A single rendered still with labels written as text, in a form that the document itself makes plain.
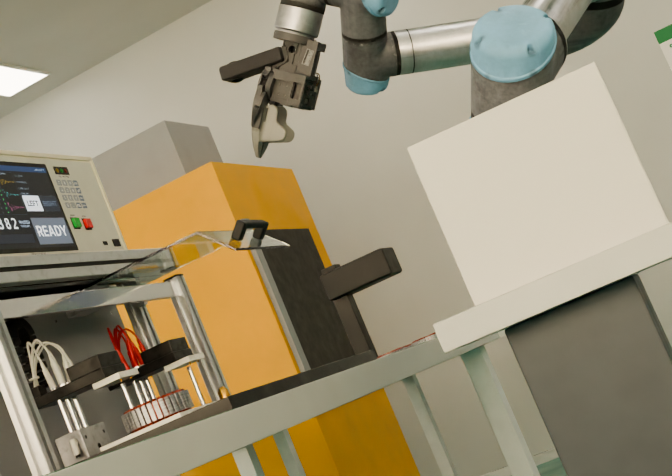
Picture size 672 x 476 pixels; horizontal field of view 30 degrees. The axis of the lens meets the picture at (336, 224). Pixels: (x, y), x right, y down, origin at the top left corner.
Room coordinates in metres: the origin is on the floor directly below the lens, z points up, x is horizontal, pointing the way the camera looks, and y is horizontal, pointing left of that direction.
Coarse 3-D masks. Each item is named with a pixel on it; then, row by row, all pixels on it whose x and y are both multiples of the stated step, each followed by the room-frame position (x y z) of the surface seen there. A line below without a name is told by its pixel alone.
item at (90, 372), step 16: (112, 352) 2.01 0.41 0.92; (80, 368) 1.97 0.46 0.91; (96, 368) 1.97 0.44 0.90; (112, 368) 1.99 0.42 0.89; (80, 384) 1.97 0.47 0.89; (96, 384) 1.97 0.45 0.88; (112, 384) 2.01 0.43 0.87; (48, 400) 1.99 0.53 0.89; (64, 400) 2.02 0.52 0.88; (64, 416) 2.00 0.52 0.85; (80, 416) 2.04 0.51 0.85
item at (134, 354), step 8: (120, 328) 2.23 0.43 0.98; (112, 336) 2.27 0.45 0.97; (120, 336) 2.27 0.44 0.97; (128, 336) 2.24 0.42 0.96; (136, 336) 2.27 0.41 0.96; (128, 344) 2.22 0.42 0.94; (120, 352) 2.24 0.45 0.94; (128, 352) 2.26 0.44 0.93; (136, 352) 2.24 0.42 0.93; (136, 360) 2.22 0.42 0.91; (128, 368) 2.24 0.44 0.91
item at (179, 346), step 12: (156, 348) 2.20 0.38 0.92; (168, 348) 2.19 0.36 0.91; (180, 348) 2.22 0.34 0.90; (144, 360) 2.21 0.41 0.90; (156, 360) 2.20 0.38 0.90; (168, 360) 2.19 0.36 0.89; (180, 360) 2.19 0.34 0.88; (192, 360) 2.20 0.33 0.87; (144, 372) 2.21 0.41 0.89; (156, 372) 2.26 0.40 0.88; (132, 384) 2.23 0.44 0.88; (144, 396) 2.25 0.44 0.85
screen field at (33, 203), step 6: (24, 198) 2.09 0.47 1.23; (30, 198) 2.11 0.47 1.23; (36, 198) 2.12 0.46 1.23; (42, 198) 2.14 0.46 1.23; (48, 198) 2.16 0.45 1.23; (54, 198) 2.18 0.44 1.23; (30, 204) 2.10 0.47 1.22; (36, 204) 2.12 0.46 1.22; (42, 204) 2.13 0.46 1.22; (48, 204) 2.15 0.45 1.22; (54, 204) 2.17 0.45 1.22; (30, 210) 2.09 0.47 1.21; (36, 210) 2.11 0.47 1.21; (42, 210) 2.13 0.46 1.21; (48, 210) 2.14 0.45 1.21; (54, 210) 2.16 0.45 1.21
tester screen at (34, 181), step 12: (0, 168) 2.05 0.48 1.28; (12, 168) 2.09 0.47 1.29; (24, 168) 2.12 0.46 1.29; (36, 168) 2.16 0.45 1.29; (0, 180) 2.04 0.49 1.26; (12, 180) 2.07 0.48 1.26; (24, 180) 2.11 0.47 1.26; (36, 180) 2.14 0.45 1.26; (48, 180) 2.18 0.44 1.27; (0, 192) 2.03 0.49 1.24; (12, 192) 2.06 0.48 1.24; (24, 192) 2.09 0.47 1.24; (36, 192) 2.13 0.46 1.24; (48, 192) 2.17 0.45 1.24; (0, 204) 2.02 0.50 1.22; (12, 204) 2.05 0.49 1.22; (24, 204) 2.08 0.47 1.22; (0, 216) 2.00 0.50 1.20; (12, 216) 2.04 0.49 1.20; (24, 216) 2.07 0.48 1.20; (36, 216) 2.10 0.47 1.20; (48, 216) 2.14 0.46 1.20; (60, 216) 2.17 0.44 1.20; (24, 228) 2.06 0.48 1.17; (36, 240) 2.08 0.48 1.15; (72, 240) 2.18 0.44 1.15
